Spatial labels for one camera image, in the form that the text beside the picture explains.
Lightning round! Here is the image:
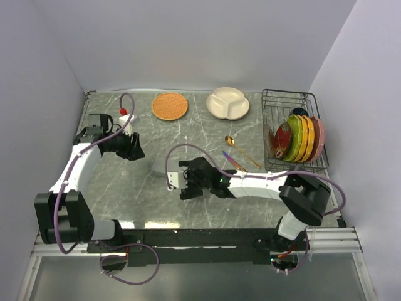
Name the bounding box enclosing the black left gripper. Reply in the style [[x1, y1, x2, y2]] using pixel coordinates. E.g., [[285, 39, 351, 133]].
[[105, 126, 145, 161]]

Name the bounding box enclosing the grey cloth napkin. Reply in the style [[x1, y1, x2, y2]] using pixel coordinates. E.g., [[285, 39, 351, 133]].
[[150, 157, 165, 177]]

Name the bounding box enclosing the iridescent purple knife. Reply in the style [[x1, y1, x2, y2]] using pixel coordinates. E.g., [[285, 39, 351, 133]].
[[222, 151, 247, 172]]

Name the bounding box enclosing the gold spoon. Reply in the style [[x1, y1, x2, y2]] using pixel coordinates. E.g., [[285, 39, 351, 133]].
[[224, 135, 261, 169]]

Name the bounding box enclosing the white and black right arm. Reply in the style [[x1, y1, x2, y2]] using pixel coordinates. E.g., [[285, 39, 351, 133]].
[[167, 157, 331, 251]]

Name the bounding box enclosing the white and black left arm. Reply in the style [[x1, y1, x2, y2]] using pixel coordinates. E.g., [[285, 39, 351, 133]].
[[34, 114, 145, 252]]

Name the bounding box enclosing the orange woven round coaster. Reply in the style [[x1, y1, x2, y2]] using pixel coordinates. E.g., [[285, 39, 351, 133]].
[[152, 92, 189, 121]]

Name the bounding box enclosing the cream divided plate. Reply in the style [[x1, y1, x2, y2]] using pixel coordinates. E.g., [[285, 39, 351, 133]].
[[206, 87, 250, 120]]

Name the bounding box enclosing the red patterned plate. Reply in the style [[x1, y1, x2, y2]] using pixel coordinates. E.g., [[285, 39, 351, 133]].
[[274, 122, 292, 159]]

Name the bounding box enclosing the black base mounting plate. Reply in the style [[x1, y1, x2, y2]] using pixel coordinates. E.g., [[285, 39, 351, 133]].
[[87, 228, 309, 267]]

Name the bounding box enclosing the green scalloped plate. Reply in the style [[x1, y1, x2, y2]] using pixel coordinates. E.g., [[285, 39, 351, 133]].
[[284, 115, 303, 161]]

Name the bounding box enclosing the yellow scalloped plate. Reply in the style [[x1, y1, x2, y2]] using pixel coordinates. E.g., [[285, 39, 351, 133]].
[[295, 115, 310, 162]]

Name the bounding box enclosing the dark blue bowl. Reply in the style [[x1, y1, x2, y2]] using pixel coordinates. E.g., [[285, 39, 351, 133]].
[[291, 107, 309, 117]]

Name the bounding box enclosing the orange scalloped plate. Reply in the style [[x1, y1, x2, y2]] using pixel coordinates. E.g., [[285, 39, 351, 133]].
[[306, 117, 316, 162]]

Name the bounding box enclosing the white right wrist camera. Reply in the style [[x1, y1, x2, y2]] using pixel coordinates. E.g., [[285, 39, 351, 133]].
[[167, 171, 187, 191]]

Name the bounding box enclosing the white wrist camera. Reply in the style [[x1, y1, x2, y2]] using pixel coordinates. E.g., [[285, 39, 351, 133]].
[[167, 171, 187, 191], [118, 108, 140, 136]]

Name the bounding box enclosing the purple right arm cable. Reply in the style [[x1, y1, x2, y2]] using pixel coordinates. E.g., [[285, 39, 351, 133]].
[[164, 143, 348, 275]]

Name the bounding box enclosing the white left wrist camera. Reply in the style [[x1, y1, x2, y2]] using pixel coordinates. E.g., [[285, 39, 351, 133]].
[[118, 108, 140, 136]]

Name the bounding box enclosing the black wire dish rack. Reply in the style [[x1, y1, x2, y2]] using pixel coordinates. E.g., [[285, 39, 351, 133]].
[[261, 89, 329, 172]]

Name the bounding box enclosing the aluminium frame rail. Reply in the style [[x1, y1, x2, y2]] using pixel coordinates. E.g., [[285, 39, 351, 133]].
[[31, 228, 363, 256]]

